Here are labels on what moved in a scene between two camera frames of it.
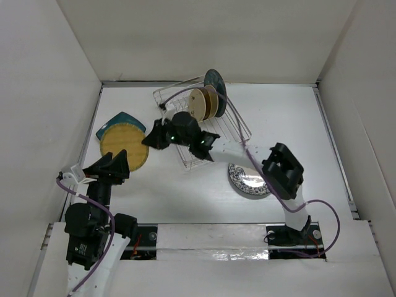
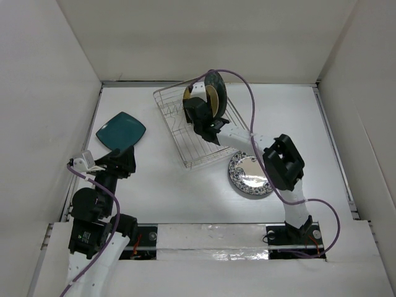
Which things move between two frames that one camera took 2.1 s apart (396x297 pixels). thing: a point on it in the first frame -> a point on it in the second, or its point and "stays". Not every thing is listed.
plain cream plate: x=214 y=100 stays
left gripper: x=109 y=169 stays
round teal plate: x=214 y=78 stays
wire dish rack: x=229 y=129 stays
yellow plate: x=125 y=137 -> x=187 y=94
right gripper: x=156 y=138 -> x=189 y=120
